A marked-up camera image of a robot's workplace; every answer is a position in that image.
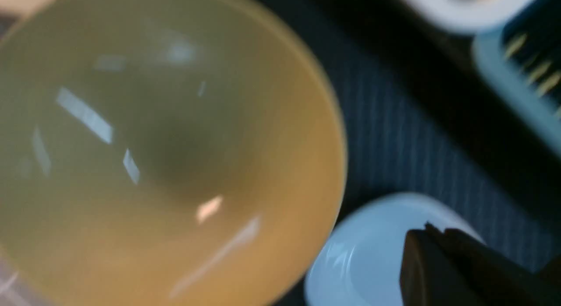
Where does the teal chopstick bin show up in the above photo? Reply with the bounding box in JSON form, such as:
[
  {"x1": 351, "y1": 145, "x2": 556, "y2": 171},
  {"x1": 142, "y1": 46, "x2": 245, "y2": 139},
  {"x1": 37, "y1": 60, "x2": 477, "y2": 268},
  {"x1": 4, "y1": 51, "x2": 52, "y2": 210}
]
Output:
[{"x1": 472, "y1": 0, "x2": 561, "y2": 160}]

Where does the yellow noodle bowl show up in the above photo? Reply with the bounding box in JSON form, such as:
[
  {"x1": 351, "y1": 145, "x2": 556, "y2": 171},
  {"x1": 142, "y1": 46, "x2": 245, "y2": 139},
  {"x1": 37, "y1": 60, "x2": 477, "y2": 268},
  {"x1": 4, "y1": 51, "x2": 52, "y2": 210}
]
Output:
[{"x1": 1, "y1": 0, "x2": 348, "y2": 306}]

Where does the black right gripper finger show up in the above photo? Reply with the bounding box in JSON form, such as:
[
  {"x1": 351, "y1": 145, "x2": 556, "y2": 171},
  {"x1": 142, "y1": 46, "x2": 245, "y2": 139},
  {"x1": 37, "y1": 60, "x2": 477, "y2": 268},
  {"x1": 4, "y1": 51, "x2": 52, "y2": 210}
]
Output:
[{"x1": 399, "y1": 223, "x2": 561, "y2": 306}]

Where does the white square sauce dish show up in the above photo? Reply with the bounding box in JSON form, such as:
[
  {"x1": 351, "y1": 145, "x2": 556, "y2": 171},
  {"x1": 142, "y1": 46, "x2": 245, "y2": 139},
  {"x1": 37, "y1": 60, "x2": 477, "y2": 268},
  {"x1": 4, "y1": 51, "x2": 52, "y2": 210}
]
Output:
[{"x1": 304, "y1": 192, "x2": 483, "y2": 306}]

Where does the black serving tray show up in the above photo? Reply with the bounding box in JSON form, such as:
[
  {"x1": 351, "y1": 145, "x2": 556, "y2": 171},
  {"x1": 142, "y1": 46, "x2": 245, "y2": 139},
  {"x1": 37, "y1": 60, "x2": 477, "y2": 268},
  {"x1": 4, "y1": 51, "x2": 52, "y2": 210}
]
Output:
[{"x1": 257, "y1": 0, "x2": 560, "y2": 306}]

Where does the white spoon bin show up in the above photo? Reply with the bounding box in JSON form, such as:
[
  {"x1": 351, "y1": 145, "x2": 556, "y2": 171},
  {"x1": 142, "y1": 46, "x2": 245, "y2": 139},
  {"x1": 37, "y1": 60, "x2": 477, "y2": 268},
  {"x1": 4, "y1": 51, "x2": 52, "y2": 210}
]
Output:
[{"x1": 398, "y1": 0, "x2": 536, "y2": 35}]

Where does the pile of black chopsticks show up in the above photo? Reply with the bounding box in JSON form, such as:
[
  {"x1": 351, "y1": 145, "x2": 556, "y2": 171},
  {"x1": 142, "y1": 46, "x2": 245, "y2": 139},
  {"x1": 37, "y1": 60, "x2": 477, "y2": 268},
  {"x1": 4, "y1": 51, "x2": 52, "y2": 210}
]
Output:
[{"x1": 503, "y1": 7, "x2": 561, "y2": 120}]

